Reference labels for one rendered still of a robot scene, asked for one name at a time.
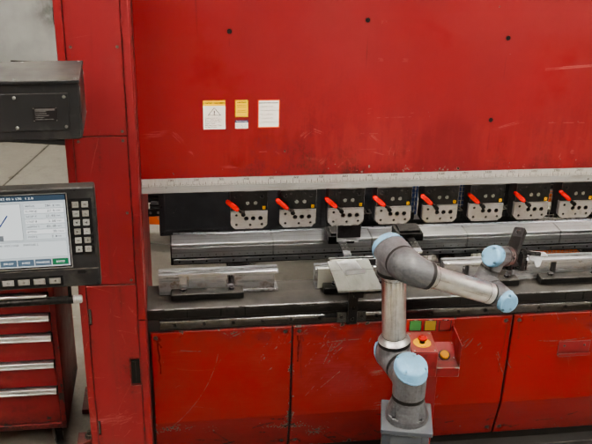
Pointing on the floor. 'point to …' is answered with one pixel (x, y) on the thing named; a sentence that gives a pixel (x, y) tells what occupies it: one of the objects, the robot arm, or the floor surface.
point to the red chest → (36, 363)
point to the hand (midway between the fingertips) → (529, 250)
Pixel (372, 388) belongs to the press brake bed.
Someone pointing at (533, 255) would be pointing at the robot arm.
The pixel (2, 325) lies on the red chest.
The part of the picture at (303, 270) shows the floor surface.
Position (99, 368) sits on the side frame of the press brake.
